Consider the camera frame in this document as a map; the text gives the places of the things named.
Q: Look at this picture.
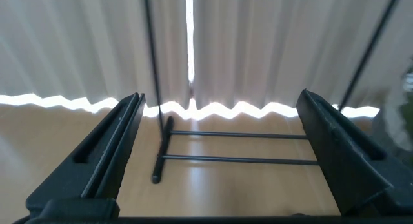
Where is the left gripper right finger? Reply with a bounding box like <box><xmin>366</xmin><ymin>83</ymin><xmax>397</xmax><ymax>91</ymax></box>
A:
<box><xmin>296</xmin><ymin>88</ymin><xmax>413</xmax><ymax>216</ymax></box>

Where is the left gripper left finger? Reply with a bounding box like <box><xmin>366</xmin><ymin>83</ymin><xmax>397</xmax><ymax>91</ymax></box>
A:
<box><xmin>25</xmin><ymin>92</ymin><xmax>146</xmax><ymax>218</ymax></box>

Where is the white laundry basket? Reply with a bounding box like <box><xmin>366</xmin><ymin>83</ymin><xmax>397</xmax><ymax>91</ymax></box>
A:
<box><xmin>370</xmin><ymin>68</ymin><xmax>413</xmax><ymax>167</ymax></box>

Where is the black clothes rack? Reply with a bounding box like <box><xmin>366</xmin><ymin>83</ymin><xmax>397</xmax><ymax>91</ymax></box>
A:
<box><xmin>143</xmin><ymin>0</ymin><xmax>404</xmax><ymax>185</ymax></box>

